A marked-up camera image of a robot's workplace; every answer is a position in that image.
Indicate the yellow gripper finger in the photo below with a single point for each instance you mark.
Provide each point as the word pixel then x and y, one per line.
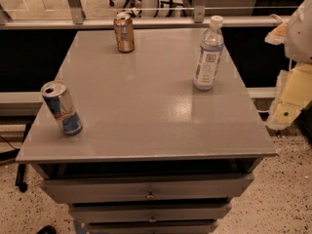
pixel 278 34
pixel 293 94

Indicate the clear plastic water bottle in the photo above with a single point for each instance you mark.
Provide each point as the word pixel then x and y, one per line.
pixel 211 46

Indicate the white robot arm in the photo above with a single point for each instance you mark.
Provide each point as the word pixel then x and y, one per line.
pixel 298 40

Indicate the brown soda can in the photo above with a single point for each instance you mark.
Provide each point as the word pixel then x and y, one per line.
pixel 124 31

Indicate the grey drawer cabinet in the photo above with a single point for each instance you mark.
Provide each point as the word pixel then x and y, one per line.
pixel 143 117

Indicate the bottom grey drawer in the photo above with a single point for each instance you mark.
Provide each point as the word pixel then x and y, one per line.
pixel 165 227

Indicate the grey drawer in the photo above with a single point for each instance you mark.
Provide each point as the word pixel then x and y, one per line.
pixel 101 190
pixel 165 227
pixel 151 212

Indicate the middle grey drawer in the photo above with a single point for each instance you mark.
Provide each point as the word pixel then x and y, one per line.
pixel 151 212

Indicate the top grey drawer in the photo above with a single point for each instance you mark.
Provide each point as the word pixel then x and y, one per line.
pixel 101 190

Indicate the Red Bull energy can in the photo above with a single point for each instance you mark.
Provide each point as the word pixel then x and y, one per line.
pixel 59 101

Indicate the black stand base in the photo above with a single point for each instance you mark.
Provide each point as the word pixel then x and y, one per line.
pixel 12 154

